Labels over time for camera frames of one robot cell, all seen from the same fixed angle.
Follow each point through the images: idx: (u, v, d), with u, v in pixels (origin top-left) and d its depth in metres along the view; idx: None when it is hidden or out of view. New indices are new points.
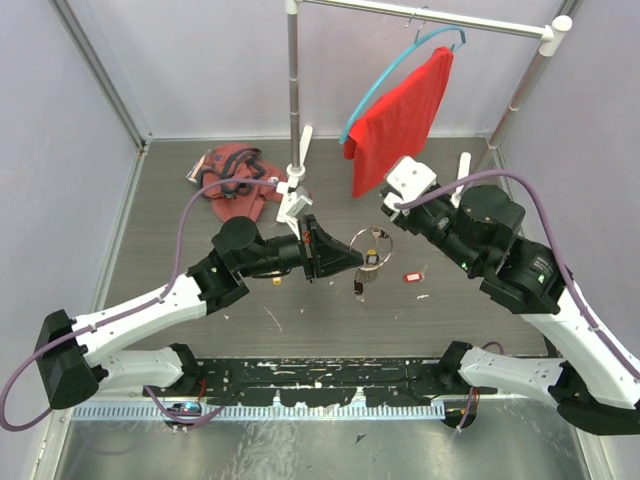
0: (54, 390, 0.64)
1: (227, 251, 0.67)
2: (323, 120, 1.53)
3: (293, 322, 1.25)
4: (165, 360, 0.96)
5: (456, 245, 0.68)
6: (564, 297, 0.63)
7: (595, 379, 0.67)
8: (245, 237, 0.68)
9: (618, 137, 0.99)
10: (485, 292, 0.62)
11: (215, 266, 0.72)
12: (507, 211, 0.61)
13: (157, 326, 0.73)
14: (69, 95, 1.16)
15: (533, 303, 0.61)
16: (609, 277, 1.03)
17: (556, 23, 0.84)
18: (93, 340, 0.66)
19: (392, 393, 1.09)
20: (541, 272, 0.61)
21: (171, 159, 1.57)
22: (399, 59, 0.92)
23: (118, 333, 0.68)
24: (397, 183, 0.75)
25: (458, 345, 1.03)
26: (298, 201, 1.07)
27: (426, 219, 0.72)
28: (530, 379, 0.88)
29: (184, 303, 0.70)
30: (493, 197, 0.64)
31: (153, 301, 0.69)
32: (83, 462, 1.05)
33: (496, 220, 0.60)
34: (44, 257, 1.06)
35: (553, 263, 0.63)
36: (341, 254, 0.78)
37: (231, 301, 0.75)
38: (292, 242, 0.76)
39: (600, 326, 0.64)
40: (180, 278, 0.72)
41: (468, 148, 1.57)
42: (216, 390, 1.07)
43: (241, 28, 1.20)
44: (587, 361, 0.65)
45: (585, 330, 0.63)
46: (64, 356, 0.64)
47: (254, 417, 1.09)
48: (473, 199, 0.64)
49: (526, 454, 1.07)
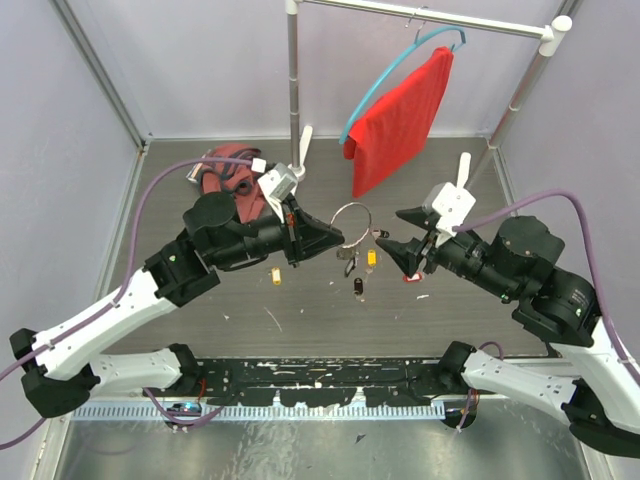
0: (41, 405, 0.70)
1: (199, 229, 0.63)
2: (323, 120, 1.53)
3: (293, 322, 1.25)
4: (162, 362, 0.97)
5: (492, 276, 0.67)
6: (598, 331, 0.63)
7: (615, 406, 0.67)
8: (222, 214, 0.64)
9: (618, 137, 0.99)
10: (520, 322, 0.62)
11: (174, 254, 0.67)
12: (543, 243, 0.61)
13: (123, 330, 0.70)
14: (69, 95, 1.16)
15: (569, 335, 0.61)
16: (609, 277, 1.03)
17: (556, 23, 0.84)
18: (52, 358, 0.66)
19: (392, 393, 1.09)
20: (578, 305, 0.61)
21: (172, 159, 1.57)
22: (398, 59, 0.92)
23: (76, 348, 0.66)
24: (442, 208, 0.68)
25: (459, 346, 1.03)
26: (282, 180, 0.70)
27: (457, 253, 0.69)
28: (541, 393, 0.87)
29: (140, 304, 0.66)
30: (530, 228, 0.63)
31: (107, 307, 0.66)
32: (83, 461, 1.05)
33: (536, 254, 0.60)
34: (44, 257, 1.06)
35: (589, 295, 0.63)
36: (323, 233, 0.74)
37: (198, 293, 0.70)
38: (274, 223, 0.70)
39: (629, 358, 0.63)
40: (137, 275, 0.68)
41: (468, 148, 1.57)
42: (215, 390, 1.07)
43: (241, 29, 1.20)
44: (612, 390, 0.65)
45: (615, 361, 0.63)
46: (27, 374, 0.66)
47: (254, 417, 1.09)
48: (512, 231, 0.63)
49: (526, 454, 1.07)
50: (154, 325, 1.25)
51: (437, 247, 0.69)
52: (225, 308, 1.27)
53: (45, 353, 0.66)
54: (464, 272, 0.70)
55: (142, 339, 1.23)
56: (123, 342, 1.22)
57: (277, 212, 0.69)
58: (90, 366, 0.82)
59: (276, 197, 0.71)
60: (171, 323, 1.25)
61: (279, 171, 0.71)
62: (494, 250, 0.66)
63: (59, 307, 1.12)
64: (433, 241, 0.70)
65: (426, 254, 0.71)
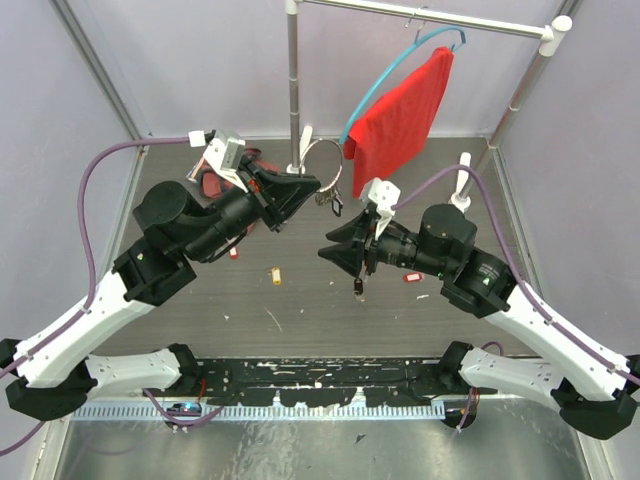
0: (37, 412, 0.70)
1: (150, 226, 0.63)
2: (323, 121, 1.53)
3: (293, 322, 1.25)
4: (161, 362, 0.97)
5: (425, 261, 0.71)
6: (515, 295, 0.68)
7: (572, 374, 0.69)
8: (172, 209, 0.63)
9: (617, 136, 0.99)
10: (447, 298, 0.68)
11: (141, 253, 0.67)
12: (460, 226, 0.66)
13: (99, 336, 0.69)
14: (70, 95, 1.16)
15: (486, 306, 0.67)
16: (609, 276, 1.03)
17: (556, 23, 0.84)
18: (32, 368, 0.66)
19: (392, 393, 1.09)
20: (488, 276, 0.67)
21: (172, 159, 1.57)
22: (399, 59, 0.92)
23: (53, 357, 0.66)
24: (376, 198, 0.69)
25: (458, 346, 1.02)
26: (227, 146, 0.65)
27: (393, 245, 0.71)
28: (532, 382, 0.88)
29: (111, 309, 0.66)
30: (450, 215, 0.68)
31: (78, 314, 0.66)
32: (83, 462, 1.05)
33: (451, 236, 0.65)
34: (45, 257, 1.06)
35: (499, 267, 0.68)
36: (295, 187, 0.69)
37: (171, 291, 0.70)
38: (239, 197, 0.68)
39: (555, 318, 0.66)
40: (105, 280, 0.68)
41: (468, 148, 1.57)
42: (216, 390, 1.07)
43: (240, 28, 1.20)
44: (554, 352, 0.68)
45: (540, 323, 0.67)
46: (15, 382, 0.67)
47: (254, 417, 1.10)
48: (435, 218, 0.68)
49: (525, 453, 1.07)
50: (154, 324, 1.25)
51: (377, 238, 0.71)
52: (225, 308, 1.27)
53: (25, 364, 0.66)
54: (403, 261, 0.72)
55: (143, 339, 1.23)
56: (122, 342, 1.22)
57: (238, 183, 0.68)
58: (87, 368, 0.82)
59: (229, 168, 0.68)
60: (170, 323, 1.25)
61: (222, 140, 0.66)
62: (420, 235, 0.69)
63: (58, 307, 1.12)
64: (374, 230, 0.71)
65: (369, 247, 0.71)
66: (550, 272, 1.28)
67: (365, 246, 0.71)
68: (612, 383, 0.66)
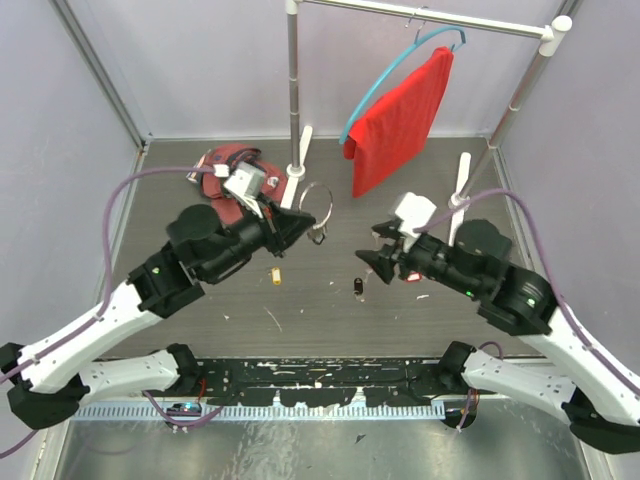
0: (32, 417, 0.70)
1: (183, 242, 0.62)
2: (323, 120, 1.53)
3: (293, 322, 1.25)
4: (158, 365, 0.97)
5: (455, 277, 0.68)
6: (556, 319, 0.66)
7: (598, 397, 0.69)
8: (205, 228, 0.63)
9: (617, 136, 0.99)
10: (482, 317, 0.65)
11: (157, 267, 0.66)
12: (497, 243, 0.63)
13: (108, 342, 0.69)
14: (70, 95, 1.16)
15: (526, 326, 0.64)
16: (609, 276, 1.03)
17: (556, 23, 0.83)
18: (37, 372, 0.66)
19: (392, 393, 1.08)
20: (531, 296, 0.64)
21: (172, 159, 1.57)
22: (399, 59, 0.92)
23: (61, 363, 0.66)
24: (404, 215, 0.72)
25: (459, 346, 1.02)
26: (253, 175, 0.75)
27: (424, 257, 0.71)
28: (541, 393, 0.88)
29: (124, 318, 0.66)
30: (487, 231, 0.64)
31: (91, 321, 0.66)
32: (83, 462, 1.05)
33: (489, 253, 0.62)
34: (45, 257, 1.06)
35: (542, 287, 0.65)
36: (296, 219, 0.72)
37: (182, 305, 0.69)
38: (252, 222, 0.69)
39: (594, 344, 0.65)
40: (120, 288, 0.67)
41: (468, 148, 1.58)
42: (216, 390, 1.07)
43: (240, 28, 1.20)
44: (585, 377, 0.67)
45: (579, 349, 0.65)
46: (16, 387, 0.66)
47: (254, 417, 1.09)
48: (469, 233, 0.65)
49: (525, 453, 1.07)
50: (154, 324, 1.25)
51: (405, 251, 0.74)
52: (225, 308, 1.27)
53: (30, 367, 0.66)
54: (432, 274, 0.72)
55: (143, 339, 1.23)
56: (122, 343, 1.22)
57: (254, 208, 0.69)
58: (79, 376, 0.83)
59: (250, 194, 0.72)
60: (171, 323, 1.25)
61: (245, 172, 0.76)
62: (455, 252, 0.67)
63: (59, 307, 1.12)
64: (402, 245, 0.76)
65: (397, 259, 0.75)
66: (550, 272, 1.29)
67: (392, 259, 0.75)
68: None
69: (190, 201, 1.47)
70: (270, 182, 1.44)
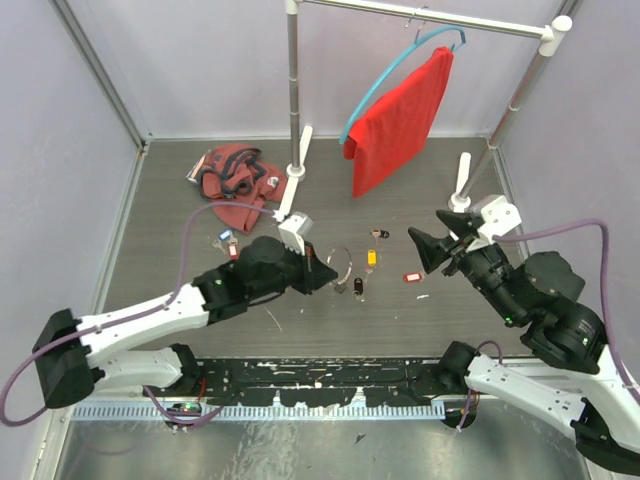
0: (59, 395, 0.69)
1: (255, 263, 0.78)
2: (323, 120, 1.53)
3: (293, 322, 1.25)
4: (164, 361, 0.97)
5: (506, 300, 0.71)
6: (604, 358, 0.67)
7: (621, 429, 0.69)
8: (274, 255, 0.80)
9: (617, 136, 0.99)
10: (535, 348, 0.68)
11: (219, 279, 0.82)
12: (566, 282, 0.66)
13: (160, 332, 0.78)
14: (70, 95, 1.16)
15: (575, 364, 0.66)
16: (609, 276, 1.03)
17: (556, 23, 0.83)
18: (98, 341, 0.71)
19: (392, 393, 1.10)
20: (585, 335, 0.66)
21: (172, 159, 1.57)
22: (399, 60, 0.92)
23: (122, 336, 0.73)
24: (489, 216, 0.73)
25: (463, 347, 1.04)
26: (305, 219, 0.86)
27: (482, 265, 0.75)
28: (549, 407, 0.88)
29: (186, 312, 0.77)
30: (559, 271, 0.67)
31: (158, 307, 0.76)
32: (83, 462, 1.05)
33: (560, 293, 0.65)
34: (45, 257, 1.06)
35: (595, 326, 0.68)
36: (324, 269, 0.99)
37: (229, 314, 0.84)
38: (297, 259, 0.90)
39: (634, 384, 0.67)
40: (185, 288, 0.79)
41: (468, 148, 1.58)
42: (216, 390, 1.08)
43: (240, 29, 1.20)
44: (618, 413, 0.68)
45: (619, 386, 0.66)
46: (68, 353, 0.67)
47: (254, 417, 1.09)
48: (540, 269, 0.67)
49: (525, 453, 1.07)
50: None
51: (467, 251, 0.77)
52: None
53: (90, 335, 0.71)
54: (480, 284, 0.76)
55: None
56: None
57: (301, 245, 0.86)
58: None
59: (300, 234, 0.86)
60: None
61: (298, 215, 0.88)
62: (517, 279, 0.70)
63: (59, 307, 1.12)
64: (465, 244, 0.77)
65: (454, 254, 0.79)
66: None
67: (448, 252, 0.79)
68: None
69: (190, 201, 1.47)
70: (269, 183, 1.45)
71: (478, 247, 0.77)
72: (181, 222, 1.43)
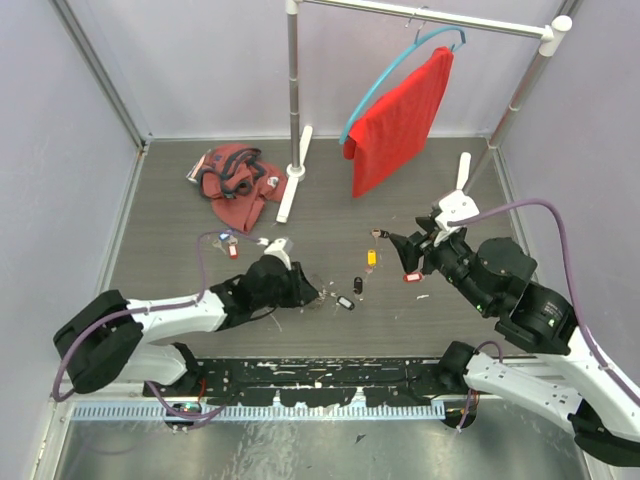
0: (102, 368, 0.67)
1: (263, 274, 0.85)
2: (323, 120, 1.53)
3: (293, 322, 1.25)
4: (171, 356, 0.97)
5: (472, 288, 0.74)
6: (575, 339, 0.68)
7: (609, 414, 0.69)
8: (278, 271, 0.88)
9: (617, 136, 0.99)
10: (501, 333, 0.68)
11: (230, 289, 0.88)
12: (520, 263, 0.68)
13: (182, 328, 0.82)
14: (70, 95, 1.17)
15: (545, 346, 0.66)
16: (609, 276, 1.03)
17: (556, 23, 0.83)
18: (146, 319, 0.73)
19: (392, 393, 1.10)
20: (552, 317, 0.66)
21: (171, 159, 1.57)
22: (399, 60, 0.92)
23: (166, 319, 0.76)
24: (446, 208, 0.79)
25: (462, 347, 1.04)
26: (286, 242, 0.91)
27: (449, 257, 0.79)
28: (546, 402, 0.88)
29: (214, 310, 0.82)
30: (510, 252, 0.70)
31: (190, 301, 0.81)
32: (84, 462, 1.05)
33: (512, 272, 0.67)
34: (45, 257, 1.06)
35: (562, 307, 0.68)
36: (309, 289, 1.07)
37: (236, 322, 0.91)
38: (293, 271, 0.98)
39: (609, 365, 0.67)
40: (207, 292, 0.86)
41: (468, 148, 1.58)
42: (216, 390, 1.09)
43: (240, 29, 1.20)
44: (601, 398, 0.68)
45: (595, 369, 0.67)
46: (119, 328, 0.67)
47: (254, 417, 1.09)
48: (492, 254, 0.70)
49: (525, 453, 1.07)
50: None
51: (435, 245, 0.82)
52: None
53: (139, 314, 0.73)
54: (451, 277, 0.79)
55: None
56: None
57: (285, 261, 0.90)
58: None
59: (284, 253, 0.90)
60: None
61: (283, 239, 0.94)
62: (475, 266, 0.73)
63: (59, 307, 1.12)
64: (434, 238, 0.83)
65: (425, 248, 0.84)
66: (550, 272, 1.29)
67: (420, 246, 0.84)
68: None
69: (190, 201, 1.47)
70: (269, 183, 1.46)
71: (446, 240, 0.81)
72: (181, 222, 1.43)
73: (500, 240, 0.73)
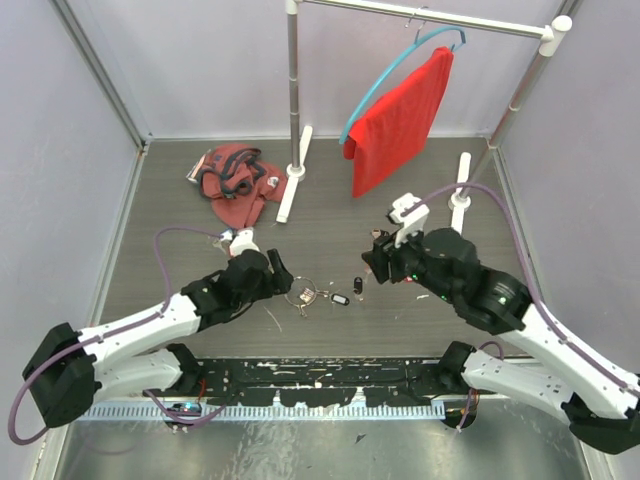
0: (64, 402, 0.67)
1: (246, 268, 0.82)
2: (323, 120, 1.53)
3: (293, 322, 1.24)
4: (161, 362, 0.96)
5: (432, 281, 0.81)
6: (530, 314, 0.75)
7: (585, 392, 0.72)
8: (261, 263, 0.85)
9: (617, 136, 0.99)
10: (461, 316, 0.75)
11: (206, 287, 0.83)
12: (460, 248, 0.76)
13: (154, 340, 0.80)
14: (70, 94, 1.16)
15: (500, 324, 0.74)
16: (609, 276, 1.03)
17: (556, 23, 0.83)
18: (101, 349, 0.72)
19: (392, 393, 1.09)
20: (502, 296, 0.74)
21: (171, 159, 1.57)
22: (399, 59, 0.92)
23: (123, 344, 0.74)
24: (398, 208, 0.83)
25: (460, 347, 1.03)
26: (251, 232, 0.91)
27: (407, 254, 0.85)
28: (541, 393, 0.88)
29: (181, 318, 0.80)
30: (452, 240, 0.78)
31: (154, 315, 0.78)
32: (83, 462, 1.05)
33: (452, 257, 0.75)
34: (45, 257, 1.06)
35: (513, 286, 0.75)
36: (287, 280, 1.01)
37: (216, 319, 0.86)
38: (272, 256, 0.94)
39: (569, 338, 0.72)
40: (176, 296, 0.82)
41: (468, 148, 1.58)
42: (216, 390, 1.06)
43: (240, 29, 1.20)
44: (569, 373, 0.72)
45: (554, 342, 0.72)
46: (72, 364, 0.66)
47: (254, 417, 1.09)
48: (436, 243, 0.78)
49: (525, 453, 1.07)
50: None
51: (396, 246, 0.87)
52: None
53: (94, 345, 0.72)
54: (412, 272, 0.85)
55: None
56: None
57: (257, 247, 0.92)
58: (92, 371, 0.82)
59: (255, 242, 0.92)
60: None
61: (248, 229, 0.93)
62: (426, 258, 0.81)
63: (59, 307, 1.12)
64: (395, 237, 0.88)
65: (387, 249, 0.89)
66: (550, 272, 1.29)
67: (383, 249, 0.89)
68: (625, 402, 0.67)
69: (190, 201, 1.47)
70: (269, 183, 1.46)
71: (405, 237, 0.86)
72: (181, 222, 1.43)
73: (442, 230, 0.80)
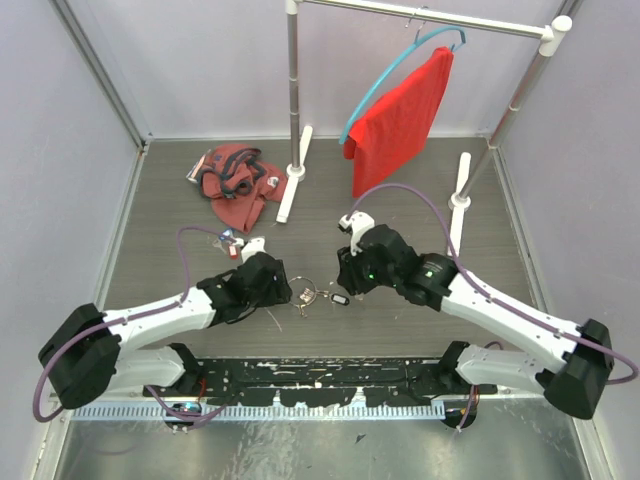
0: (84, 382, 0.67)
1: (260, 266, 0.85)
2: (323, 121, 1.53)
3: (293, 322, 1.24)
4: (166, 358, 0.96)
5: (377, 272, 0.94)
6: (459, 283, 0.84)
7: (530, 347, 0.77)
8: (274, 265, 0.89)
9: (617, 136, 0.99)
10: (401, 295, 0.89)
11: (220, 283, 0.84)
12: (385, 235, 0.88)
13: (170, 330, 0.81)
14: (70, 94, 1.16)
15: (434, 295, 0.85)
16: (609, 276, 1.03)
17: (556, 23, 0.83)
18: (125, 330, 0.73)
19: (392, 393, 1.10)
20: (429, 271, 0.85)
21: (171, 159, 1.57)
22: (399, 59, 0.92)
23: (146, 328, 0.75)
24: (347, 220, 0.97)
25: (457, 345, 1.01)
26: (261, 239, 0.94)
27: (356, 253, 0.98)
28: (520, 369, 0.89)
29: (198, 309, 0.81)
30: (379, 230, 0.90)
31: (173, 304, 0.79)
32: (84, 462, 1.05)
33: (378, 245, 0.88)
34: (45, 257, 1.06)
35: (440, 261, 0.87)
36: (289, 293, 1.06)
37: (227, 317, 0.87)
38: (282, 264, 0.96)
39: (494, 295, 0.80)
40: (193, 290, 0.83)
41: (468, 148, 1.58)
42: (216, 390, 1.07)
43: (240, 29, 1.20)
44: (508, 331, 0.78)
45: (482, 302, 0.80)
46: (97, 343, 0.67)
47: (254, 417, 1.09)
48: (367, 236, 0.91)
49: (525, 453, 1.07)
50: None
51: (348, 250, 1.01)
52: None
53: (117, 326, 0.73)
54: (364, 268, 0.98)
55: None
56: None
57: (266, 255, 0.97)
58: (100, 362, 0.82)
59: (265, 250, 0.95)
60: None
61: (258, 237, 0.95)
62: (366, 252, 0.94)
63: (59, 307, 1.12)
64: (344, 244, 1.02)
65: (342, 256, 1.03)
66: (550, 272, 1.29)
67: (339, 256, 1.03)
68: (559, 346, 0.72)
69: (190, 201, 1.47)
70: (269, 183, 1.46)
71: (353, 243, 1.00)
72: (181, 222, 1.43)
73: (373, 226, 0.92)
